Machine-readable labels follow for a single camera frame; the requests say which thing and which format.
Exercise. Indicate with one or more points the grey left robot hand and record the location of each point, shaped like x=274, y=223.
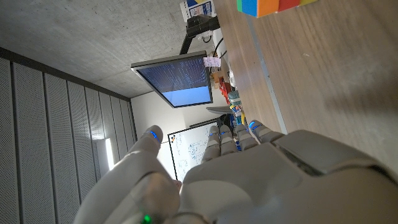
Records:
x=264, y=186

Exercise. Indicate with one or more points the black backpack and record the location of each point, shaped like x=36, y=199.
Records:
x=226, y=119

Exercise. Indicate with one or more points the whiteboard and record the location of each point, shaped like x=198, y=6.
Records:
x=189, y=149

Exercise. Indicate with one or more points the teal box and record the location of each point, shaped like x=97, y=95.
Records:
x=234, y=97

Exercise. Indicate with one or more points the pink sticky note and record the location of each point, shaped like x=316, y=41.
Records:
x=212, y=61

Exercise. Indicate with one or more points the computer monitor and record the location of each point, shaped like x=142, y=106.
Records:
x=177, y=81

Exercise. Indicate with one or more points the long ceiling light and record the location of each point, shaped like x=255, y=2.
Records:
x=109, y=154

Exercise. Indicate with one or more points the multicolour puzzle cube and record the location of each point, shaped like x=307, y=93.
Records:
x=267, y=6

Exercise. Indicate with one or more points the white wipes canister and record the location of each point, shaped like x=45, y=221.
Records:
x=199, y=9

